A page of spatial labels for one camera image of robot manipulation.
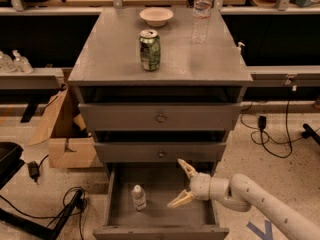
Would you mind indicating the black bin left edge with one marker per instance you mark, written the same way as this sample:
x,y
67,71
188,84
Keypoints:
x,y
10,161

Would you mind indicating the clear water bottle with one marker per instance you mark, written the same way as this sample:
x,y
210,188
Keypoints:
x,y
200,20

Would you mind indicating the black stand leg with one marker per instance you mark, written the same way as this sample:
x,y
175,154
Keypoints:
x,y
309,132
46,227

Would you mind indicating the grey top drawer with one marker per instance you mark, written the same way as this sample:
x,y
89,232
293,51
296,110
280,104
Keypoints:
x,y
159,117

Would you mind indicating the black power adapter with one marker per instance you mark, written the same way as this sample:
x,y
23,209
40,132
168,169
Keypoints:
x,y
33,170
262,122

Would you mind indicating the black stand leg right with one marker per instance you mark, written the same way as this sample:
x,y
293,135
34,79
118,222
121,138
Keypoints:
x,y
309,132

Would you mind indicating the black power adapter right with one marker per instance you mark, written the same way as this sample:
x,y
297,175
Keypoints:
x,y
262,122

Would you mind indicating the clear sanitizer bottle right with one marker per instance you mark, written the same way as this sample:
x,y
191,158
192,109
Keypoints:
x,y
22,64

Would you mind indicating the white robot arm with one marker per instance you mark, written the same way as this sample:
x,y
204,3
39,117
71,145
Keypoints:
x,y
240,193

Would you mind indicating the small plastic bottle white cap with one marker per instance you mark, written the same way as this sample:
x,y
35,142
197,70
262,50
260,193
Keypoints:
x,y
139,197

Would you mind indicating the small white pump dispenser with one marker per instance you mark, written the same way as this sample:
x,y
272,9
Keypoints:
x,y
241,47

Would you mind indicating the grey middle drawer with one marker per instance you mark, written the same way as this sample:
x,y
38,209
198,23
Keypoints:
x,y
159,151

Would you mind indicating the grey wooden drawer cabinet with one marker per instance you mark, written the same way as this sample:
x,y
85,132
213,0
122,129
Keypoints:
x,y
108,71

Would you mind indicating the grey open bottom drawer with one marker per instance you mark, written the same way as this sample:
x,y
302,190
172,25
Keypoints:
x,y
162,182

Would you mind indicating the clear sanitizer bottle left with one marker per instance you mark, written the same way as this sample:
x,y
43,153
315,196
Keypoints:
x,y
6,63

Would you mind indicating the black stand leg left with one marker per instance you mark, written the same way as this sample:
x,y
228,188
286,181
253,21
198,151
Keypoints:
x,y
46,227

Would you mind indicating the open cardboard box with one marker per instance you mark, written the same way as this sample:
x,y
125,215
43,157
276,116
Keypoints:
x,y
69,144

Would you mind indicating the clear sanitizer bottle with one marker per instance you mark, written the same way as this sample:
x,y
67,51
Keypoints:
x,y
6,63
22,64

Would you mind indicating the black power adapter left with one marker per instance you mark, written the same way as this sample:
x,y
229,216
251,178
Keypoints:
x,y
33,170

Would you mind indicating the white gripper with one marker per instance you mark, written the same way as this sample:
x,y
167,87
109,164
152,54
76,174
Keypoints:
x,y
201,185

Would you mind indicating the green soda can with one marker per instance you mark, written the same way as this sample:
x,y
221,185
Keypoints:
x,y
150,49

